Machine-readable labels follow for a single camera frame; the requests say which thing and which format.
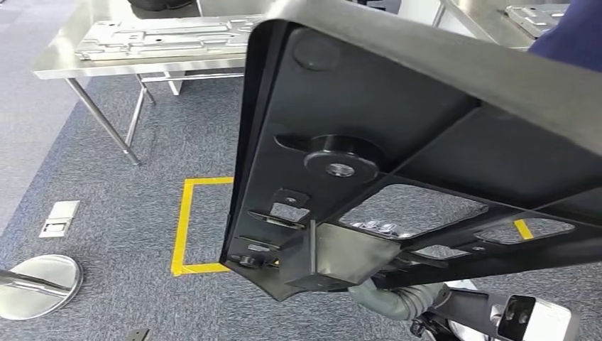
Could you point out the stainless steel workbench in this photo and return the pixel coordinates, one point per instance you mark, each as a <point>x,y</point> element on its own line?
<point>61,56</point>

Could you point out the person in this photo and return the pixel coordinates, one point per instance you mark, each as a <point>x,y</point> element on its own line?
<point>574,37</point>

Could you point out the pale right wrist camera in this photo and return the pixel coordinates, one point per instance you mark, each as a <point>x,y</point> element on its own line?
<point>550,325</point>

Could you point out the black perforated plate part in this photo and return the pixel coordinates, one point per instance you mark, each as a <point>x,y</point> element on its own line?
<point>376,94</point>

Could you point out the stamped silver metal panel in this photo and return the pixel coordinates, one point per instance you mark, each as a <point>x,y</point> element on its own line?
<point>536,19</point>
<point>164,40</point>

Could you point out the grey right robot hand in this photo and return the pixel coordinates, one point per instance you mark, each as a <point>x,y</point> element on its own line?
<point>376,301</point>

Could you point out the grey floor socket box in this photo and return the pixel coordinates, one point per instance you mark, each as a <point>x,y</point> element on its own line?
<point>61,216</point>

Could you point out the chrome round stand base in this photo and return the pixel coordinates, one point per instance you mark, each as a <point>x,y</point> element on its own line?
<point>51,277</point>

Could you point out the yellow floor tape square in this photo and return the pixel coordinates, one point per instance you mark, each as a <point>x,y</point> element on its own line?
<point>523,229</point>
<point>181,226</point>

